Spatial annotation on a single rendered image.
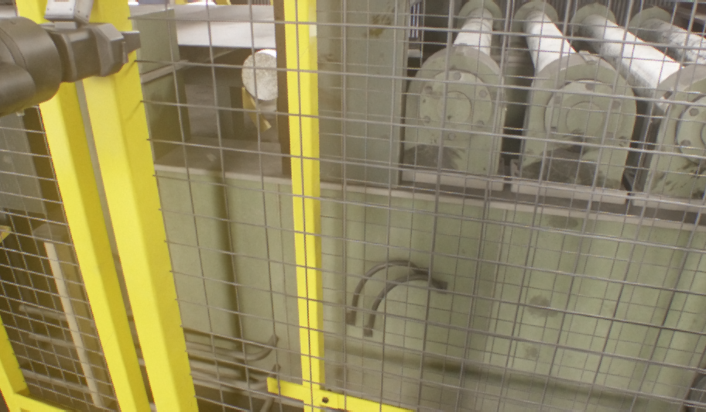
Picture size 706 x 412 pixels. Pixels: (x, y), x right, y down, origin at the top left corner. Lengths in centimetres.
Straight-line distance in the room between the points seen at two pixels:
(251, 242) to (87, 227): 76
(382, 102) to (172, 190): 78
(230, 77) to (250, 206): 234
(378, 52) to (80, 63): 93
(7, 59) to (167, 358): 50
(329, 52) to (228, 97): 262
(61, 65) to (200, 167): 115
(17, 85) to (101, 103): 19
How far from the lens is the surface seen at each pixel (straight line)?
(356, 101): 145
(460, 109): 144
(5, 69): 54
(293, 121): 112
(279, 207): 166
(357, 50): 142
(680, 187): 163
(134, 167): 72
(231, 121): 407
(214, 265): 189
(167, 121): 187
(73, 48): 61
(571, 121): 146
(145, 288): 80
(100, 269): 118
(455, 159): 153
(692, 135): 155
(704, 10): 355
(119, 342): 129
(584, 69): 148
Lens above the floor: 152
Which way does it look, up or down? 26 degrees down
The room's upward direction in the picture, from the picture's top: straight up
